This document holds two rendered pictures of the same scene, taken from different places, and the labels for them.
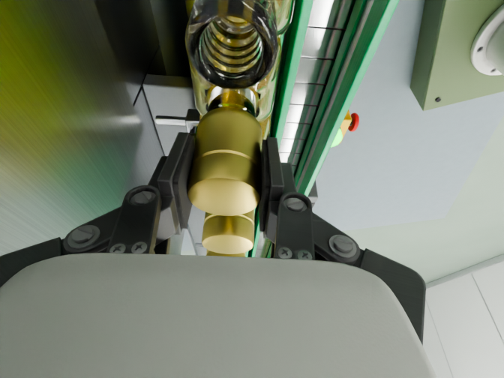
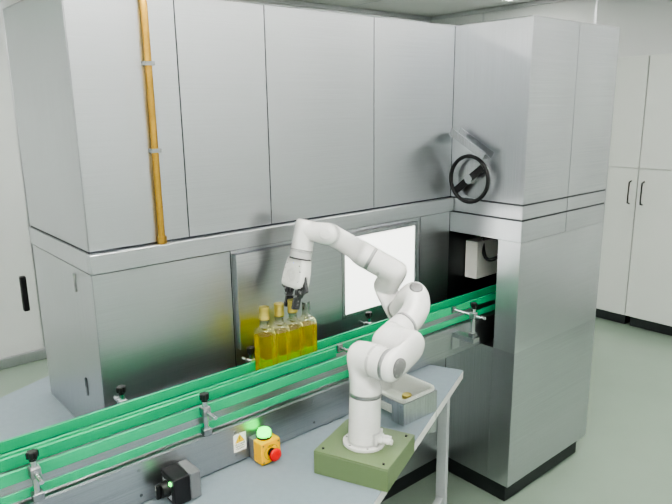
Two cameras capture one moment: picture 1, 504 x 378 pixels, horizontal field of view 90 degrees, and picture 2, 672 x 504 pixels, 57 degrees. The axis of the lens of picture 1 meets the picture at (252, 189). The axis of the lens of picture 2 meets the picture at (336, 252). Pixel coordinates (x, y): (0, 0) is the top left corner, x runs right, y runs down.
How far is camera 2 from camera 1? 2.17 m
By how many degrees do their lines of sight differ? 115
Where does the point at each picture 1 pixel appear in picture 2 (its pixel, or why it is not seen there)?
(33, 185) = (263, 301)
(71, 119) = not seen: hidden behind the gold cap
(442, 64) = (332, 438)
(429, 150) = not seen: outside the picture
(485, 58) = (347, 440)
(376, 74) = (303, 458)
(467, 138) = not seen: outside the picture
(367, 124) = (277, 480)
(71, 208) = (254, 305)
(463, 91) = (335, 451)
